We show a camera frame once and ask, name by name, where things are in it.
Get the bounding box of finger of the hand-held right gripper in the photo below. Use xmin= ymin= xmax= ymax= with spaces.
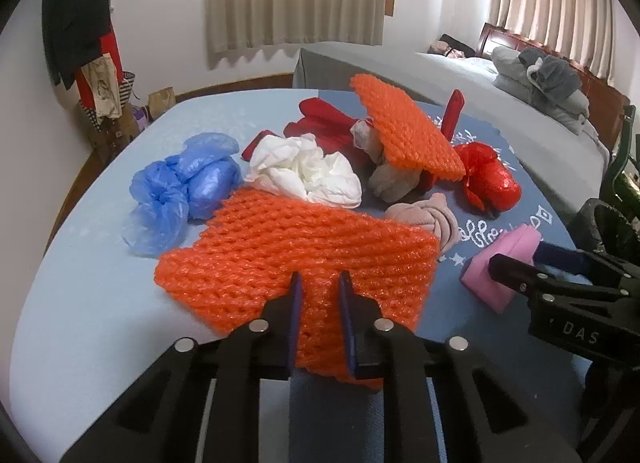
xmin=488 ymin=252 xmax=630 ymax=307
xmin=531 ymin=241 xmax=640 ymax=285

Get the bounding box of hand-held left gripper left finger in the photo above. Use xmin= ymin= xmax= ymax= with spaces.
xmin=60 ymin=272 xmax=304 ymax=463

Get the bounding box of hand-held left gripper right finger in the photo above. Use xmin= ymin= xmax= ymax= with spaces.
xmin=337 ymin=270 xmax=583 ymax=463

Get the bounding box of pink cloth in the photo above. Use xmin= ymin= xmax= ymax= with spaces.
xmin=460 ymin=224 xmax=544 ymax=315

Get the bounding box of black-lined trash bin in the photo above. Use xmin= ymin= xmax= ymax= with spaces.
xmin=572 ymin=198 xmax=640 ymax=256

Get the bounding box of large orange foam net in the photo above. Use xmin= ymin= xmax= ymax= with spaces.
xmin=154 ymin=188 xmax=441 ymax=391

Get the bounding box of red plastic bag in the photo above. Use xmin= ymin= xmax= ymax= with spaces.
xmin=452 ymin=142 xmax=522 ymax=216

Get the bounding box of grey knotted sock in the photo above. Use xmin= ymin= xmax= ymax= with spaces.
xmin=350 ymin=119 xmax=431 ymax=204

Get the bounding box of blue printed tablecloth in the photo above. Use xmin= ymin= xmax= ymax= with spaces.
xmin=290 ymin=88 xmax=601 ymax=463

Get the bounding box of beige knotted sock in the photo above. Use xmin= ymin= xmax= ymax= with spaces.
xmin=385 ymin=192 xmax=463 ymax=259

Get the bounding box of bed with grey sheet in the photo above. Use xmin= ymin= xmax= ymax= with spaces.
xmin=292 ymin=40 xmax=616 ymax=216

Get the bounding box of white plastic bag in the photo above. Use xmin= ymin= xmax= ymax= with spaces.
xmin=245 ymin=134 xmax=363 ymax=209

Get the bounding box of grey pillow pile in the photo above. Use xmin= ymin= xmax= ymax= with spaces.
xmin=490 ymin=46 xmax=592 ymax=135

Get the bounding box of wooden headboard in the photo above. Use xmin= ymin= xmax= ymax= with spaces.
xmin=475 ymin=22 xmax=633 ymax=159

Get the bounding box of blue plastic bag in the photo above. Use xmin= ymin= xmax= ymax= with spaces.
xmin=122 ymin=132 xmax=243 ymax=258

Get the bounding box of light blue table cover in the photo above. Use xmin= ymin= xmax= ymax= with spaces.
xmin=10 ymin=87 xmax=321 ymax=463

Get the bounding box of dark bag on bed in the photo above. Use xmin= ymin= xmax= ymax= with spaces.
xmin=437 ymin=33 xmax=477 ymax=60

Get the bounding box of beige striped curtain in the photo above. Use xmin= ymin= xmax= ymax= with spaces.
xmin=487 ymin=0 xmax=617 ymax=85

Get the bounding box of brown paper bag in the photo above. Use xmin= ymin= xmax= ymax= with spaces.
xmin=147 ymin=86 xmax=177 ymax=120

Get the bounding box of striped woven bag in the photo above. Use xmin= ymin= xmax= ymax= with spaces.
xmin=120 ymin=70 xmax=137 ymax=105

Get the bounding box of beige tote bag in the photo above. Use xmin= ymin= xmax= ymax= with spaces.
xmin=82 ymin=56 xmax=123 ymax=119

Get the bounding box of red hanging garment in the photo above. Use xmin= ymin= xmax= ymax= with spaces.
xmin=75 ymin=33 xmax=124 ymax=109

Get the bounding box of black hanging jacket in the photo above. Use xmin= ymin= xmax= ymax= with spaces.
xmin=41 ymin=0 xmax=112 ymax=90

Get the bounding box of dark metal frame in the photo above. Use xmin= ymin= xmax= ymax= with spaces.
xmin=599 ymin=104 xmax=640 ymax=206

